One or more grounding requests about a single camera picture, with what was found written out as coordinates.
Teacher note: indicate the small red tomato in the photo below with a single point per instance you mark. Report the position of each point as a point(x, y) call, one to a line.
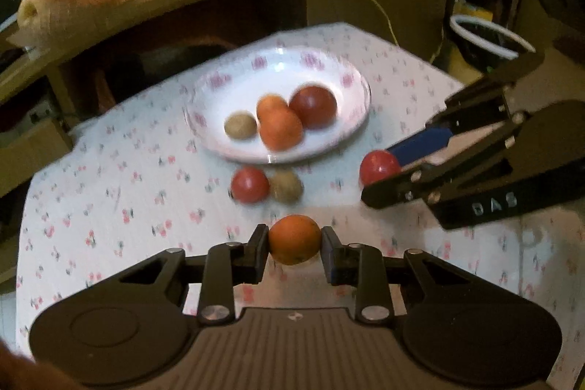
point(249, 185)

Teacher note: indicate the pale apple on shelf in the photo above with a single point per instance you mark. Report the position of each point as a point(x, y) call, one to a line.
point(41, 1)

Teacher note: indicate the wooden tv stand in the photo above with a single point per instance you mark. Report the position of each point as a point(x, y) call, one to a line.
point(150, 40)

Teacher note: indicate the lone orange mandarin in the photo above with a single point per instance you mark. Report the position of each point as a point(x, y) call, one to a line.
point(269, 103)

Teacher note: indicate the woven fruit tray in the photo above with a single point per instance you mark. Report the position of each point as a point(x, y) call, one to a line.
point(65, 21)

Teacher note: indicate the black basket white rim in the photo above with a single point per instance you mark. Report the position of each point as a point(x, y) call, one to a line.
point(485, 45)

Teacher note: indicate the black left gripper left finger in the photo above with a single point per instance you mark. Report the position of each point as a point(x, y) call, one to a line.
point(227, 266)

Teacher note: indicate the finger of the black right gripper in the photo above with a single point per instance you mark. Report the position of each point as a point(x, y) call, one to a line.
point(480, 104)
point(422, 180)

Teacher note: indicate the white floral ceramic plate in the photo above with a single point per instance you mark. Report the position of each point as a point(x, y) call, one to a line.
point(238, 86)

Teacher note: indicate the brown kiwi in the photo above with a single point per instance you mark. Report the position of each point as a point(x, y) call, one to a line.
point(286, 187)

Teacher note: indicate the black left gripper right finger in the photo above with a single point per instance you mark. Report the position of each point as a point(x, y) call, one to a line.
point(363, 268)

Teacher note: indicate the cherry print tablecloth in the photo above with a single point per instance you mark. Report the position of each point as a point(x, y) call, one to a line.
point(136, 183)

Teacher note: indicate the large dark red tomato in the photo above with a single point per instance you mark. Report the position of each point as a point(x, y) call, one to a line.
point(315, 105)

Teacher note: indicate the small orange mandarin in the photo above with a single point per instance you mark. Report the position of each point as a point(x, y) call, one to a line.
point(294, 239)

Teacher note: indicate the green kiwi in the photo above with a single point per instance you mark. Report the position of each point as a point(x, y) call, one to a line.
point(241, 126)

